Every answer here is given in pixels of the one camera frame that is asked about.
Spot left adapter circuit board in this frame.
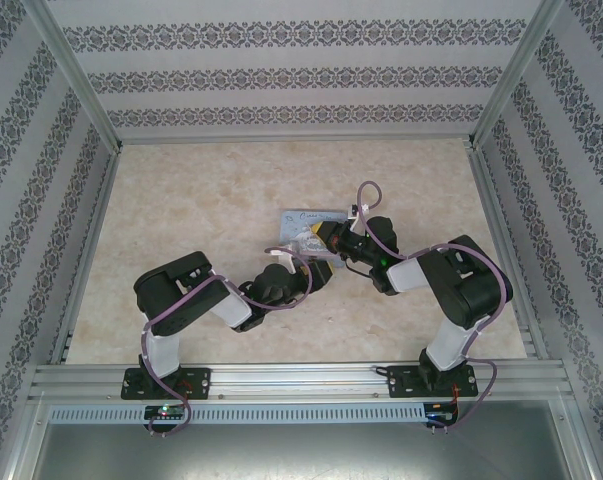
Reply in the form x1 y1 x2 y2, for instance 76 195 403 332
144 404 187 421

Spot adapter circuit board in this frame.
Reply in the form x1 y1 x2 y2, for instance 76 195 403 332
424 401 460 427
144 404 187 421

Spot grey sheet metal panel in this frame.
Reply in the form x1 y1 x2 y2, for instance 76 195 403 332
3 394 600 480

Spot right adapter circuit board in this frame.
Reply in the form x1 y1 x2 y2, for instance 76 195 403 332
424 401 460 427

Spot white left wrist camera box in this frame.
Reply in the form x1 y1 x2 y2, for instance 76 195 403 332
269 246 298 274

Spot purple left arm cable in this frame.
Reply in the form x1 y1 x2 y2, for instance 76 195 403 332
139 246 316 437

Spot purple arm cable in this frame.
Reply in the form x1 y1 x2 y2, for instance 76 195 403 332
356 180 513 434
139 246 316 437

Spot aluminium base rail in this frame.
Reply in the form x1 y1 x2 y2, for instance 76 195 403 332
28 363 576 401

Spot grey slotted cable duct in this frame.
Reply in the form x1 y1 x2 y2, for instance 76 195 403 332
48 402 428 424

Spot aluminium side rail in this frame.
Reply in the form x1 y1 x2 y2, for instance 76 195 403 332
48 148 126 365
468 144 551 360

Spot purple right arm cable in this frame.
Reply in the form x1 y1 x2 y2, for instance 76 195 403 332
356 180 513 434

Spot aluminium frame post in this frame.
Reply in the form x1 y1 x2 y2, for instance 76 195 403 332
18 0 126 152
466 0 568 150

